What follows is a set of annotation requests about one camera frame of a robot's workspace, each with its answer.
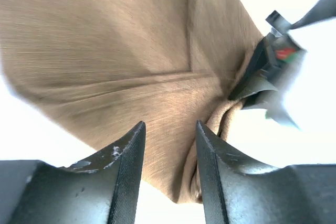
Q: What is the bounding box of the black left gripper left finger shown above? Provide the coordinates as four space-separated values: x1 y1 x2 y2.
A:
1 121 146 224

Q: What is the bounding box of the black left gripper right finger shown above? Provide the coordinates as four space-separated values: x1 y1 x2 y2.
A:
196 121 335 223

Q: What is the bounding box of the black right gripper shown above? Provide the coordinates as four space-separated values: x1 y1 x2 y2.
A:
229 10 303 100

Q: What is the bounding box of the brown cloth napkin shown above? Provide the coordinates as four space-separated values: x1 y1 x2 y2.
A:
1 0 262 203

